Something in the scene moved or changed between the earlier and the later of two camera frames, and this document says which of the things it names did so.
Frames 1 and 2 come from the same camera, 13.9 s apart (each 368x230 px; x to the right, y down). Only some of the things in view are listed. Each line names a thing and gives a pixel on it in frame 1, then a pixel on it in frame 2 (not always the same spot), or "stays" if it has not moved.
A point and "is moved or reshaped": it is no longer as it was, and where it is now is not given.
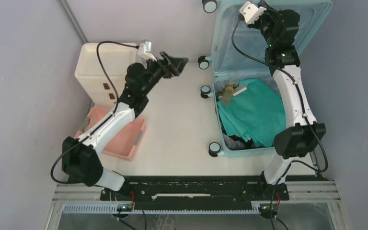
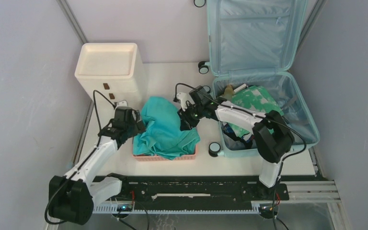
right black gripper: (270, 11) to (187, 123)
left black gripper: (180, 63) to (138, 127)
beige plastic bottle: (227, 95) stays
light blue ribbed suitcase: (249, 110) is moved or reshaped
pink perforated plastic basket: (124, 143) to (151, 158)
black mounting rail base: (196, 189) stays
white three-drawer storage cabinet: (97, 85) stays
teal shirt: (258, 111) to (163, 136)
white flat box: (240, 89) stays
